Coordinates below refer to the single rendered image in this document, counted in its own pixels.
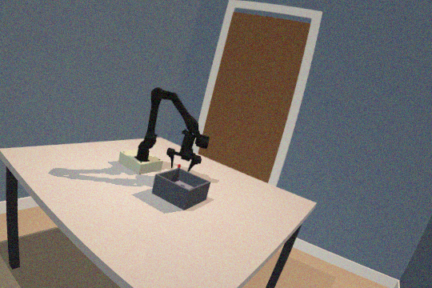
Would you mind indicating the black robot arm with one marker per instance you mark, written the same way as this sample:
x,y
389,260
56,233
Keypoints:
x,y
149,141

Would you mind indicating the white square plate with hole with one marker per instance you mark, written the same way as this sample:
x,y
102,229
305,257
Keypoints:
x,y
184,184

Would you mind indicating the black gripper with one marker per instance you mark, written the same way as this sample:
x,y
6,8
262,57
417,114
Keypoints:
x,y
172,153

